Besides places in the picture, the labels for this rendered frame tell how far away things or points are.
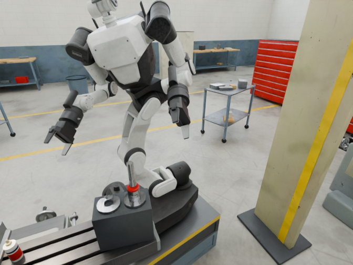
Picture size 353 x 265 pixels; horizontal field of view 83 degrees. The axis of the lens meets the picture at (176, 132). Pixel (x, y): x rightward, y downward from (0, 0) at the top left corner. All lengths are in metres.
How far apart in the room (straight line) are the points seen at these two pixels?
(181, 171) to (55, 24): 7.20
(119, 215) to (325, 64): 1.37
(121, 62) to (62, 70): 7.28
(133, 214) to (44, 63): 7.69
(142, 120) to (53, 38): 7.19
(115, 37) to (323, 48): 1.17
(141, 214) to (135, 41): 0.72
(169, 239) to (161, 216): 0.19
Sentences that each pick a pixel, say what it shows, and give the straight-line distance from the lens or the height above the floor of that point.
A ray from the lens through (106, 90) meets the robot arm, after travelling 1.27.
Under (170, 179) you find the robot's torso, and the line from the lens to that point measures 1.49.
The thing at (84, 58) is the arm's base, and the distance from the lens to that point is 1.16.
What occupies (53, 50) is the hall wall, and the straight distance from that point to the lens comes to 8.19.
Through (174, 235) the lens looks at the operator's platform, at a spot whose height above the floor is 0.40.
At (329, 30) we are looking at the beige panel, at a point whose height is 1.70.
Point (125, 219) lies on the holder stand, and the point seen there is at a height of 1.07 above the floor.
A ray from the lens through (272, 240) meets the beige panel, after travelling 2.20.
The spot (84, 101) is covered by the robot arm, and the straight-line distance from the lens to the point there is 1.06.
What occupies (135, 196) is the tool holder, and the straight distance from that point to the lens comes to 0.82.
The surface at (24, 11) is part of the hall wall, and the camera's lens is 8.24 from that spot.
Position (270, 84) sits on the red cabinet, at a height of 0.47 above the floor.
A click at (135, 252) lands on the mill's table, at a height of 0.90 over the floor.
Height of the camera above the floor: 1.72
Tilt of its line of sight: 28 degrees down
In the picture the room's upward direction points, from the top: straight up
